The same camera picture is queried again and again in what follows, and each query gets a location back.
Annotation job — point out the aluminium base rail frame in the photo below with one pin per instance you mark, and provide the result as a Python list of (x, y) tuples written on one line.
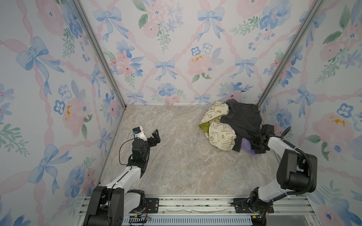
[(217, 210)]

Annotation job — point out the purple cloth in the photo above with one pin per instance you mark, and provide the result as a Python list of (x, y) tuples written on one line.
[(246, 146)]

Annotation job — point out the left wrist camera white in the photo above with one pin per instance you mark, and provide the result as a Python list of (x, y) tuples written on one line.
[(138, 132)]

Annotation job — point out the dark grey cloth garment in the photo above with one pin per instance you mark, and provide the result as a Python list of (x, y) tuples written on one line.
[(244, 119)]

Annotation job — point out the aluminium left corner post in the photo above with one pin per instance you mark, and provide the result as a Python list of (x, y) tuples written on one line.
[(84, 21)]

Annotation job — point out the cream green printed cloth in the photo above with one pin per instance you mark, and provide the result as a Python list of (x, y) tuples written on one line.
[(220, 135)]

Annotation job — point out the aluminium right corner post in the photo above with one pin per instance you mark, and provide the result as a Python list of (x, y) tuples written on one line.
[(311, 15)]

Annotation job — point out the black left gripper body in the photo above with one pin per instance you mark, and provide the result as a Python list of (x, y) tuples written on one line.
[(147, 148)]

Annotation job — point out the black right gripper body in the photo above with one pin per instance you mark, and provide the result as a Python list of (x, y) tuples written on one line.
[(258, 148)]

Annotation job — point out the aluminium corner post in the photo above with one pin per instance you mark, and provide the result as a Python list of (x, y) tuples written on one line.
[(84, 21), (311, 15)]

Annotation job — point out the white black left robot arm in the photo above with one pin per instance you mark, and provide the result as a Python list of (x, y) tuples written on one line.
[(109, 204)]

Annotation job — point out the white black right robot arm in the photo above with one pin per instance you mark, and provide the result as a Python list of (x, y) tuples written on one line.
[(296, 174)]

